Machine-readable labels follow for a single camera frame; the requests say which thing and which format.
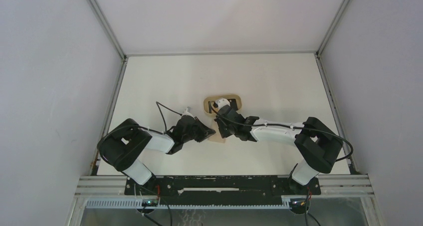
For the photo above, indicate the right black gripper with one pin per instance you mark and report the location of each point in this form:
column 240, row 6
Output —
column 224, row 133

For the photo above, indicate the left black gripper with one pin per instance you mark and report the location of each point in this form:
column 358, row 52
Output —
column 204, row 131

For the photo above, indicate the beige oval tray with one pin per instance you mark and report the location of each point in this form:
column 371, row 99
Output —
column 208, row 102

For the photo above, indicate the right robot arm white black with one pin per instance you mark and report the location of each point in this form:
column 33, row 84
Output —
column 317, row 144

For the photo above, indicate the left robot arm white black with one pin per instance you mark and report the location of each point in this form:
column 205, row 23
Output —
column 122, row 147

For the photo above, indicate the black card in tray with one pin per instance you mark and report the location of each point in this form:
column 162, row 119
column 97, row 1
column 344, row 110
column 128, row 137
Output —
column 233, row 104

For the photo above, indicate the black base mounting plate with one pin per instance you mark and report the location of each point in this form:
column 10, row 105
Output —
column 238, row 190

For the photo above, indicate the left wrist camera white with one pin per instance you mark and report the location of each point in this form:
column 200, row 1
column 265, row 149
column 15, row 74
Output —
column 187, row 114

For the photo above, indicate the white slotted cable duct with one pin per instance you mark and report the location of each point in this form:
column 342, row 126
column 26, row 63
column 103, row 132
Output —
column 110, row 203

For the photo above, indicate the aluminium frame rail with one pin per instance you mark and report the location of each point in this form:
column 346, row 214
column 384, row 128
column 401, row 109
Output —
column 332, row 186

